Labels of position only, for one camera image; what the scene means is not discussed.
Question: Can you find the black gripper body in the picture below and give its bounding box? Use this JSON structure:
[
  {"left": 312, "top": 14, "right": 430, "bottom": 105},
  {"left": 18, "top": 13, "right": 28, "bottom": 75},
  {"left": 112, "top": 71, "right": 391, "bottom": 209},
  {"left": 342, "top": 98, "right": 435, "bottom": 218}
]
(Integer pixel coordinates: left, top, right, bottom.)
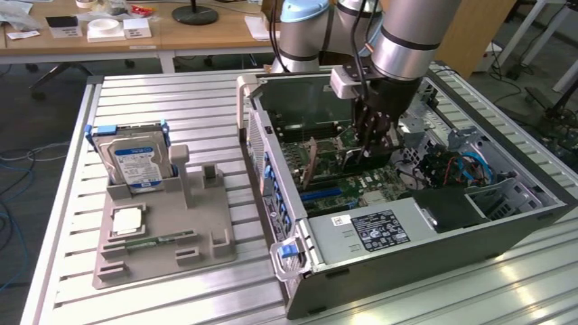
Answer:
[{"left": 360, "top": 76, "right": 423, "bottom": 118}]

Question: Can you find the black graphics card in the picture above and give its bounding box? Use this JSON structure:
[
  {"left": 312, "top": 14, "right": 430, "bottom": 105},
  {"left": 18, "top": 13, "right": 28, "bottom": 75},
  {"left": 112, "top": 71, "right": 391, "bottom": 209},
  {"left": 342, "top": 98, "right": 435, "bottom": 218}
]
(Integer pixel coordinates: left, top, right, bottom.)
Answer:
[{"left": 299, "top": 136, "right": 400, "bottom": 190}]

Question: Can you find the metal socket cover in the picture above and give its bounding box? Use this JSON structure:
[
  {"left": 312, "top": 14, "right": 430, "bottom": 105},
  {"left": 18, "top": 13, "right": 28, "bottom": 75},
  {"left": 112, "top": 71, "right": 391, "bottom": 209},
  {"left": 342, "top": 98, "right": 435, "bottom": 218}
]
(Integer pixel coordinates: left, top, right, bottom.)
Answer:
[{"left": 336, "top": 123, "right": 362, "bottom": 145}]

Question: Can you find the perforated metal drive cage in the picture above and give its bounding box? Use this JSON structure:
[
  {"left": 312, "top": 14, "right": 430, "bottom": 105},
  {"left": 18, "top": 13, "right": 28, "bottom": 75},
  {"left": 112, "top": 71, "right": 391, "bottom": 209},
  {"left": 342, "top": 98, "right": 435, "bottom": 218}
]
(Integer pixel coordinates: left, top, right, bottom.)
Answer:
[{"left": 392, "top": 97, "right": 452, "bottom": 170}]

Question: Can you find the CPU socket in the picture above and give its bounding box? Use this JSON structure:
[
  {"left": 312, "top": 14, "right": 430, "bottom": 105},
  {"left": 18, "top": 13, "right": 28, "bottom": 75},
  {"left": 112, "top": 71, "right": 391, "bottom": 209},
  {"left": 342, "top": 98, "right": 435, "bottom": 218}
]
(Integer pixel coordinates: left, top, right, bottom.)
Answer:
[{"left": 315, "top": 138, "right": 348, "bottom": 160}]

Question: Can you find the green motherboard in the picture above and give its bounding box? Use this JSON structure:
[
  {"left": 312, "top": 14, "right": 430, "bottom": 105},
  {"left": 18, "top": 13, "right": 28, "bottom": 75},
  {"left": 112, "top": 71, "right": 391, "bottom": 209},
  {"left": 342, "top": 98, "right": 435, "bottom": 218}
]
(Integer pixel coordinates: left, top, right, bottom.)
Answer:
[{"left": 269, "top": 111, "right": 416, "bottom": 217}]

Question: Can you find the blue expansion slot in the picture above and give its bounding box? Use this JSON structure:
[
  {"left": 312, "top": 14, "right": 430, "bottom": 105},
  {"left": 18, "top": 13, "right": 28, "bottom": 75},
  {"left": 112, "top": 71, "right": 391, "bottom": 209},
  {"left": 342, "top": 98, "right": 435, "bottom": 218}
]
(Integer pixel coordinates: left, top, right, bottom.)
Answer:
[{"left": 300, "top": 188, "right": 343, "bottom": 201}]

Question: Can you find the white electrical box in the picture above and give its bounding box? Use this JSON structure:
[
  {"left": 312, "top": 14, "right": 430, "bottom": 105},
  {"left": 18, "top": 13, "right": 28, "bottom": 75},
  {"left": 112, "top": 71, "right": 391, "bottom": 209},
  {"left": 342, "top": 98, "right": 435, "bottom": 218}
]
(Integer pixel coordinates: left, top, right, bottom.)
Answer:
[{"left": 480, "top": 42, "right": 504, "bottom": 74}]

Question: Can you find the black floor stand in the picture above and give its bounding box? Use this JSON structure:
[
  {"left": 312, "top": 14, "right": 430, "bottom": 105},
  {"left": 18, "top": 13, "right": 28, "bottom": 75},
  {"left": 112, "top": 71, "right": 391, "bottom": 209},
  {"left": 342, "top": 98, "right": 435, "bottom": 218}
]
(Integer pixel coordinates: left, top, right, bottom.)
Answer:
[{"left": 523, "top": 64, "right": 578, "bottom": 123}]

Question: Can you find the grey metal disk bay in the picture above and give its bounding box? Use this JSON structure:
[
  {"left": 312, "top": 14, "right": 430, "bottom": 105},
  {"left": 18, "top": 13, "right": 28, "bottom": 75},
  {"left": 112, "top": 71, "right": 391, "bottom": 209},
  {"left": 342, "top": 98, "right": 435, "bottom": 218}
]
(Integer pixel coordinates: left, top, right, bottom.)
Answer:
[{"left": 464, "top": 177, "right": 546, "bottom": 221}]

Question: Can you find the grey power supply unit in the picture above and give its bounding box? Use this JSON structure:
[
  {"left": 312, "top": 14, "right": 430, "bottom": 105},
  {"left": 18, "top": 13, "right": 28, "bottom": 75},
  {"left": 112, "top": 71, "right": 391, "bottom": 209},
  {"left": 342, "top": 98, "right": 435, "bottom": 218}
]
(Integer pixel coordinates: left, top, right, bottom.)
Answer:
[{"left": 305, "top": 198, "right": 442, "bottom": 267}]

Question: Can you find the white paper stack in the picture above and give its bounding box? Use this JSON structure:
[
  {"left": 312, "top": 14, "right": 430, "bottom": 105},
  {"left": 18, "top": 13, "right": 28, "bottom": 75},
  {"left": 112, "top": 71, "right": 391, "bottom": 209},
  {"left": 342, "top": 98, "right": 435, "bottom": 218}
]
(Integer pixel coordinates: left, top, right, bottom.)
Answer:
[{"left": 244, "top": 15, "right": 281, "bottom": 41}]

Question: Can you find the open black PC case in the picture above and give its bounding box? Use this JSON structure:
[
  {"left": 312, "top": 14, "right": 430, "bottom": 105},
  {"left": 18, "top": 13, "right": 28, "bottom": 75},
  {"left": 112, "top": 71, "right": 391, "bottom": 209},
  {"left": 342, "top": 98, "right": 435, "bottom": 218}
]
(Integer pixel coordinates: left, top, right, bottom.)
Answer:
[{"left": 235, "top": 66, "right": 578, "bottom": 321}]

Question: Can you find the black lamp base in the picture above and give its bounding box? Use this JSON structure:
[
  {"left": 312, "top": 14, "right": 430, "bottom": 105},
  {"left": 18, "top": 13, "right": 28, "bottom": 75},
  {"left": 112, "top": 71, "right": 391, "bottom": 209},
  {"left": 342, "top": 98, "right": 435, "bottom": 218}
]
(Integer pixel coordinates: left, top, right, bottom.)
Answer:
[{"left": 171, "top": 0, "right": 220, "bottom": 26}]

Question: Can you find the hard disk with blue caddy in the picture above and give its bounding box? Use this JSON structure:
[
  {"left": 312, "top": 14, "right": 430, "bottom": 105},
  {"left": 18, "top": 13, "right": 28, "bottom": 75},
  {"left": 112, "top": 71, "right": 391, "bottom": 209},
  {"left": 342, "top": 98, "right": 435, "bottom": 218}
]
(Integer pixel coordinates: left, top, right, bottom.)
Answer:
[{"left": 84, "top": 121, "right": 172, "bottom": 196}]

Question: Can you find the grey plastic parts rack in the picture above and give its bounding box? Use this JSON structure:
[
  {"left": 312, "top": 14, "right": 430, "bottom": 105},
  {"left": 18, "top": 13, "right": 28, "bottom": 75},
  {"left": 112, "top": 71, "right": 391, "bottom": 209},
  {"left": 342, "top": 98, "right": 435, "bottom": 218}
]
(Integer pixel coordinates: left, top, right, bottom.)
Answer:
[{"left": 92, "top": 144, "right": 239, "bottom": 290}]

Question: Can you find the green RAM stick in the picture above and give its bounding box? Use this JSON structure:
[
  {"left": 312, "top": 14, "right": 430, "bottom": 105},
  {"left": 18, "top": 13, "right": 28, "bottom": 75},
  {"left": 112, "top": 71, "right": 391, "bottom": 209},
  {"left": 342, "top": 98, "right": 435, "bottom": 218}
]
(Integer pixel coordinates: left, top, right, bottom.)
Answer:
[{"left": 124, "top": 231, "right": 193, "bottom": 250}]

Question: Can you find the white labelled box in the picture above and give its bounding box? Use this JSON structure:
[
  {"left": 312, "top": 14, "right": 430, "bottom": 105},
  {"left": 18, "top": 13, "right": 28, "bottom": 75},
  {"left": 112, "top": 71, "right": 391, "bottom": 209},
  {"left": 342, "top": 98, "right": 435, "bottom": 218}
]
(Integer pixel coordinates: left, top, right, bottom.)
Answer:
[{"left": 121, "top": 18, "right": 152, "bottom": 39}]

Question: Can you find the silver CPU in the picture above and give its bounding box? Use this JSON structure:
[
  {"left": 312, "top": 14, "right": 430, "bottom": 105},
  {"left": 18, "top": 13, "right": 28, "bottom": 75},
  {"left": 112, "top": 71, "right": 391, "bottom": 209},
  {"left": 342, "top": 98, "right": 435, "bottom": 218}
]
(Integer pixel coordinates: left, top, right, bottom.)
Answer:
[{"left": 111, "top": 209, "right": 144, "bottom": 238}]

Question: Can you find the flat white box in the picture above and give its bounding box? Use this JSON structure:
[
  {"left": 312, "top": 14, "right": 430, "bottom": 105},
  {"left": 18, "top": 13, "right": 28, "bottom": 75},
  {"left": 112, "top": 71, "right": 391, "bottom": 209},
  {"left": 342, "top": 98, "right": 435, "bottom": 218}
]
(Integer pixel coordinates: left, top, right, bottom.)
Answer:
[{"left": 85, "top": 26, "right": 127, "bottom": 43}]

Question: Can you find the black chair base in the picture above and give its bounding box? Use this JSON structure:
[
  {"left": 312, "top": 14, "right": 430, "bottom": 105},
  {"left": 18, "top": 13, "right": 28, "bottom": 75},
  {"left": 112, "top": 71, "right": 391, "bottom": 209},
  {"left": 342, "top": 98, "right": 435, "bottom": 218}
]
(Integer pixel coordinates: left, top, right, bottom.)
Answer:
[{"left": 26, "top": 60, "right": 136, "bottom": 101}]

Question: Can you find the clear plastic bag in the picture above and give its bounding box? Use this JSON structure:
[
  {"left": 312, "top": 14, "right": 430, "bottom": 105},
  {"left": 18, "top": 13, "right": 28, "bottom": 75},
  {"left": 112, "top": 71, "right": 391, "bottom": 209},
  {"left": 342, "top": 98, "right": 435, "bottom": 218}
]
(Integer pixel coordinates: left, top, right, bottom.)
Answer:
[{"left": 0, "top": 0, "right": 44, "bottom": 31}]

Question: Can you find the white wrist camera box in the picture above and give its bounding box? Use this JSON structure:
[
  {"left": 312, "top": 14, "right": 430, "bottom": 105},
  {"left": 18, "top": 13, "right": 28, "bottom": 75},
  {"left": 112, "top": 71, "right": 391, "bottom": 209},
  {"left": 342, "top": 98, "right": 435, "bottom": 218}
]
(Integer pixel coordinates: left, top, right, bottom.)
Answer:
[{"left": 328, "top": 67, "right": 376, "bottom": 100}]

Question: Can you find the thin black cable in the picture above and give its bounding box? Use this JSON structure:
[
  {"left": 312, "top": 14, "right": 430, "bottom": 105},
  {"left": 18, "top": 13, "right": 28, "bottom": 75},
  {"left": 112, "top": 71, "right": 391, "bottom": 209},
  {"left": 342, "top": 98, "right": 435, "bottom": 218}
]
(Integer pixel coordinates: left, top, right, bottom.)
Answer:
[{"left": 431, "top": 60, "right": 464, "bottom": 77}]

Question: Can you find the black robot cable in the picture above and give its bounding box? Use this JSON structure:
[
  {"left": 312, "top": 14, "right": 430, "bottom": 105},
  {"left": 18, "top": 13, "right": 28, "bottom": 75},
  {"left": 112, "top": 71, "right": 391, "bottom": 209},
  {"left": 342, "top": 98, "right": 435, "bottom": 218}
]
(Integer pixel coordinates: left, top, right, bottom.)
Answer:
[{"left": 268, "top": 0, "right": 376, "bottom": 98}]

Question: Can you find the blue wire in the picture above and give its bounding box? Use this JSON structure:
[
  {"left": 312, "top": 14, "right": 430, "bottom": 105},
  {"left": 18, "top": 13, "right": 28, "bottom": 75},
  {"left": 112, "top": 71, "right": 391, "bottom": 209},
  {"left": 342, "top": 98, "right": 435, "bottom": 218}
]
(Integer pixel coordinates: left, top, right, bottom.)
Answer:
[{"left": 455, "top": 152, "right": 495, "bottom": 186}]

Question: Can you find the white desk frame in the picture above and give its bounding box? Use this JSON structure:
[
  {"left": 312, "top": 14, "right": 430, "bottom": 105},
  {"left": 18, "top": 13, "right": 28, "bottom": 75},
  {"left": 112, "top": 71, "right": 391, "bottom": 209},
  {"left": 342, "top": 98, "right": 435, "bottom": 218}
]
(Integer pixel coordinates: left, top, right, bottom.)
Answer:
[{"left": 494, "top": 0, "right": 578, "bottom": 92}]

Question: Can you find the white floor cable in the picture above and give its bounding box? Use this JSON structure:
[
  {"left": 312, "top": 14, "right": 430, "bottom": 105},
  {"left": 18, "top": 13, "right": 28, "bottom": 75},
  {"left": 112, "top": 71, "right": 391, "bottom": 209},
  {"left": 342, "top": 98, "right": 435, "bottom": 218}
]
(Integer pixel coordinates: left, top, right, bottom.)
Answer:
[{"left": 0, "top": 142, "right": 71, "bottom": 162}]

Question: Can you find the blue floor cable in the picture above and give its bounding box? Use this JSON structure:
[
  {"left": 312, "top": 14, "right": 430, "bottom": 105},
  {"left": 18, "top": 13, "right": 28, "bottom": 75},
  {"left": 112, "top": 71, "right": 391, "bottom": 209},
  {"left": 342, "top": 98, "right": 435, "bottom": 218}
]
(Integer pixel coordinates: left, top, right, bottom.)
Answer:
[{"left": 0, "top": 162, "right": 37, "bottom": 292}]

